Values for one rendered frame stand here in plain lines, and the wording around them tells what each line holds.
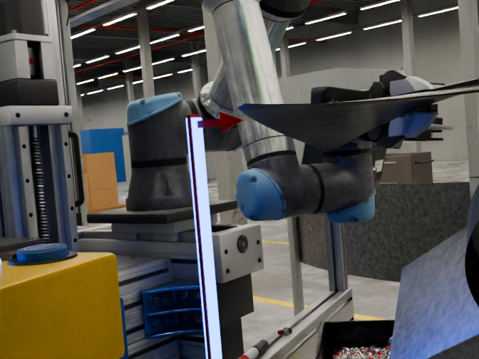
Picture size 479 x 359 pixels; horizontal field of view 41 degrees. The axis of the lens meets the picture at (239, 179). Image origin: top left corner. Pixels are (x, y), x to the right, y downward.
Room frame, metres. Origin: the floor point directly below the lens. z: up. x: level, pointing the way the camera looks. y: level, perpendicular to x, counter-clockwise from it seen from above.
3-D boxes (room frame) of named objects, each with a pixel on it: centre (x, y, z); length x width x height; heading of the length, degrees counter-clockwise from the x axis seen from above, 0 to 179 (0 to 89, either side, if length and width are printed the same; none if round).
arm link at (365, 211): (0.99, -0.15, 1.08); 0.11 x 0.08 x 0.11; 118
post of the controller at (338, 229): (1.23, -0.17, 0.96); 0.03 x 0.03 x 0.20; 64
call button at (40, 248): (0.53, 0.17, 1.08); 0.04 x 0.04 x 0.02
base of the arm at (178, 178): (1.34, 0.16, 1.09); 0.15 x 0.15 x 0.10
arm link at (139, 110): (1.34, 0.16, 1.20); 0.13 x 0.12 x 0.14; 118
